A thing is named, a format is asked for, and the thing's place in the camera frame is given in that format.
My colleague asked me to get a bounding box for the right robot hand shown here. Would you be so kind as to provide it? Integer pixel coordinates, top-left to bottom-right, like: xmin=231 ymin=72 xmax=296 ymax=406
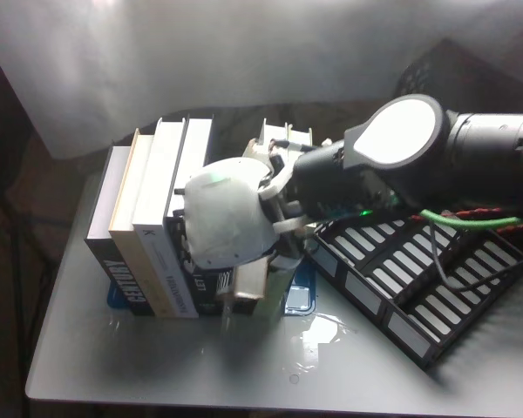
xmin=173 ymin=156 xmax=305 ymax=306

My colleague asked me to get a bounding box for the beige book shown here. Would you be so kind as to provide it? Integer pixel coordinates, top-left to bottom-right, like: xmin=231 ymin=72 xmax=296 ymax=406
xmin=233 ymin=137 xmax=274 ymax=305

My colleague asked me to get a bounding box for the light green book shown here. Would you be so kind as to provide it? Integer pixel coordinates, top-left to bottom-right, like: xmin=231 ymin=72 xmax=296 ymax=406
xmin=256 ymin=124 xmax=314 ymax=322

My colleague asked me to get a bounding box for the black Let It Be book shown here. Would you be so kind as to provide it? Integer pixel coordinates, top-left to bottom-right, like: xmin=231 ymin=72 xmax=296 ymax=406
xmin=163 ymin=115 xmax=228 ymax=318

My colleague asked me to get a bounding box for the white Fashion India book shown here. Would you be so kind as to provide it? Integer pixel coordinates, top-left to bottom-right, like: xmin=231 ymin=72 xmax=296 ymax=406
xmin=132 ymin=117 xmax=200 ymax=320

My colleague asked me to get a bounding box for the cream spine book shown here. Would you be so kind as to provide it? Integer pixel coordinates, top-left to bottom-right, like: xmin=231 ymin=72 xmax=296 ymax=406
xmin=108 ymin=128 xmax=176 ymax=319

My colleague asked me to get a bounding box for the black Century book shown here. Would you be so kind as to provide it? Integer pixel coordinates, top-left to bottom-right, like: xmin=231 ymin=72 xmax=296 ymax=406
xmin=85 ymin=145 xmax=156 ymax=318

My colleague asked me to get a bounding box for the clear plastic film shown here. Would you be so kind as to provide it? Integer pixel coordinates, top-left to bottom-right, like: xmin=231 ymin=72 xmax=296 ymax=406
xmin=278 ymin=304 xmax=358 ymax=381

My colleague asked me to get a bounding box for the white backdrop cloth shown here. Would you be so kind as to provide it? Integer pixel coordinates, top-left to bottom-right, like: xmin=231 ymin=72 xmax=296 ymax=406
xmin=0 ymin=0 xmax=523 ymax=162

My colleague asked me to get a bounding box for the black plastic file rack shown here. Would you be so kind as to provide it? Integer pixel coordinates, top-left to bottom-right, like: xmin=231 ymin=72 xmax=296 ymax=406
xmin=307 ymin=41 xmax=523 ymax=371

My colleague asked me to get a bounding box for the black cable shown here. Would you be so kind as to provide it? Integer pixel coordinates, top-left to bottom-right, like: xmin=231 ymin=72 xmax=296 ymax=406
xmin=429 ymin=224 xmax=523 ymax=293

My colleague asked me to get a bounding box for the green cable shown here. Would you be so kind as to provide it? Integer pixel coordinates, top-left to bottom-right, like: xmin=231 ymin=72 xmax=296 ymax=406
xmin=419 ymin=207 xmax=520 ymax=231

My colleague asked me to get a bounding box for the red braided cable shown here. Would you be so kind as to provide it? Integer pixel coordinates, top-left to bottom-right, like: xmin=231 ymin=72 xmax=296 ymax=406
xmin=444 ymin=207 xmax=523 ymax=236

